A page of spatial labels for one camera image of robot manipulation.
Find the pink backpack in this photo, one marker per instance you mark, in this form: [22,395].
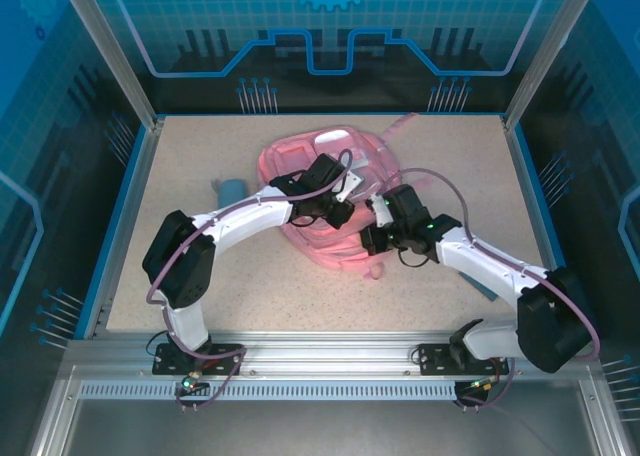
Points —
[320,246]

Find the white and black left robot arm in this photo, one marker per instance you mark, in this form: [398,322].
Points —
[250,216]

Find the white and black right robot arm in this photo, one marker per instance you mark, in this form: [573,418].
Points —
[485,261]

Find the blue printed acrylic panel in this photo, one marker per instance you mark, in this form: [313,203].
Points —
[325,91]

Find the blue table edge strip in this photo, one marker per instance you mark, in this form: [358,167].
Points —
[536,186]
[126,186]

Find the metal bottom tray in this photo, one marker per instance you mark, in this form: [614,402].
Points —
[325,431]

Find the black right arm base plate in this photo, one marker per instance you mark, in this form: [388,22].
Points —
[432,358]

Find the aluminium front rail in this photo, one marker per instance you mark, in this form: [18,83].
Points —
[325,351]

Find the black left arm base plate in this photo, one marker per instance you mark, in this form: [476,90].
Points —
[222,350]

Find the aluminium frame post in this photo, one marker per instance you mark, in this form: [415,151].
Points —
[115,61]
[550,51]

